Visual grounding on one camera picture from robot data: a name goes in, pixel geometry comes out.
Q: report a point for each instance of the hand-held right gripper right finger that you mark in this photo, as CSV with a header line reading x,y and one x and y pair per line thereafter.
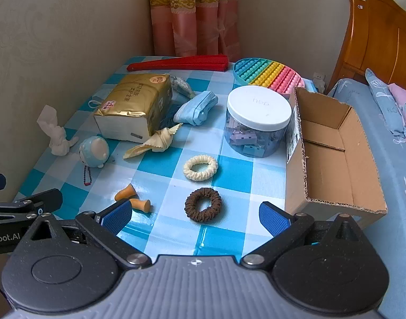
x,y
272,219

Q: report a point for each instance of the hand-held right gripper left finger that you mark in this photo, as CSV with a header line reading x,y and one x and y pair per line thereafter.
x,y
118,217

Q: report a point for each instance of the orange foam earplug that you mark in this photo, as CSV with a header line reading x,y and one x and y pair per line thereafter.
x,y
125,192
141,205

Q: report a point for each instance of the white cloth bunny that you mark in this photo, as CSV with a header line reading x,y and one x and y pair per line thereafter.
x,y
58,139

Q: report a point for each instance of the blue round plush toy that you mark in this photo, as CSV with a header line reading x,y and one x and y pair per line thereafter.
x,y
93,149

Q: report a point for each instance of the brown knitted scrunchie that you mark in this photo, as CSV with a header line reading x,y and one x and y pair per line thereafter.
x,y
193,211

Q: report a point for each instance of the brown cardboard box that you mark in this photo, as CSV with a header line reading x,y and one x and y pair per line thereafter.
x,y
326,159

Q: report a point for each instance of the cream knitted scrunchie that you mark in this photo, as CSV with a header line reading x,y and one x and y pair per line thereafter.
x,y
189,172

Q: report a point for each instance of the blue checkered tablecloth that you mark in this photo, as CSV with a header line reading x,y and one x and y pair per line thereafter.
x,y
243,179

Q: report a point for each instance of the cream cloth bow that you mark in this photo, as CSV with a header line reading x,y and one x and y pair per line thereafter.
x,y
161,139

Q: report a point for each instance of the clear jar with white lid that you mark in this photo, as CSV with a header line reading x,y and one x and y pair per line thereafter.
x,y
257,109

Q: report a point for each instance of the gold tissue pack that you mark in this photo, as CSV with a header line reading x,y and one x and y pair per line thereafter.
x,y
133,103

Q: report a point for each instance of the blue face mask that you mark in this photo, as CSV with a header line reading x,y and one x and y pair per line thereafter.
x,y
97,101

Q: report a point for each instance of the blue bed sheet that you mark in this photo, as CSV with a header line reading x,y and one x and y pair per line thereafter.
x,y
395,206

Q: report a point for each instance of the light blue cloth pouch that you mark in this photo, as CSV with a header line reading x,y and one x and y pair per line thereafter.
x,y
196,108

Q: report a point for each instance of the rainbow bubble pop toy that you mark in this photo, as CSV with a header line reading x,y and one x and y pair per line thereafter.
x,y
266,73

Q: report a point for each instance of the grey patterned cloth bow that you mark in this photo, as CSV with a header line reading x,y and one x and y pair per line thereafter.
x,y
183,86

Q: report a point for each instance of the blue floral pillow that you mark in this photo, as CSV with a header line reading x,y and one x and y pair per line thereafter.
x,y
385,106

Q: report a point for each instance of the red folded fan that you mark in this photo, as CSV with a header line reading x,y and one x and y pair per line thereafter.
x,y
183,63

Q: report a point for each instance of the pink floral pillow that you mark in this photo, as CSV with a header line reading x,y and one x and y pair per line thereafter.
x,y
405,113

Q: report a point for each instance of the wooden bed headboard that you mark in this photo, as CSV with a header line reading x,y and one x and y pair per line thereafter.
x,y
375,36

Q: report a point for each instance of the pink curtain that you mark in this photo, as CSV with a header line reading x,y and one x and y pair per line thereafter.
x,y
193,16

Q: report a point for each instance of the white wall plug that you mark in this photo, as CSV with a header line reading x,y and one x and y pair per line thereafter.
x,y
319,81

